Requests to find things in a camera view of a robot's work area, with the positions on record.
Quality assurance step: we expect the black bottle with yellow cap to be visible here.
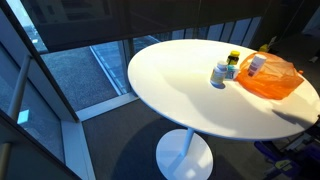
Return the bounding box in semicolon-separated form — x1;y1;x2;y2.
226;50;241;66

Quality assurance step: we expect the white bottle with yellowish label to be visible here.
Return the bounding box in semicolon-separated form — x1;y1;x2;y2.
209;60;229;86

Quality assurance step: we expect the blue capped bottle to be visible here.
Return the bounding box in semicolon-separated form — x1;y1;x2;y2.
225;64;240;81

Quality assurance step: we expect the white bottle with purple label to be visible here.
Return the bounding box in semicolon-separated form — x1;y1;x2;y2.
247;53;268;78

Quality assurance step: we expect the orange plastic bag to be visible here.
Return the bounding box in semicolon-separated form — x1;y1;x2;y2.
234;51;305;101

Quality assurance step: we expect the dark roller blind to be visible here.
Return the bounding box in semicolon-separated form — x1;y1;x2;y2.
19;0;281;54

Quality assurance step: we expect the small yellow object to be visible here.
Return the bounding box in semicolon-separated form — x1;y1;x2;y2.
258;42;272;54

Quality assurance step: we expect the metal window handrail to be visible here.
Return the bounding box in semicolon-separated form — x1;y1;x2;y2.
0;54;33;180

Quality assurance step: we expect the white table pedestal base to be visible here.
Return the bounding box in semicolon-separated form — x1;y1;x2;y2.
155;128;214;180

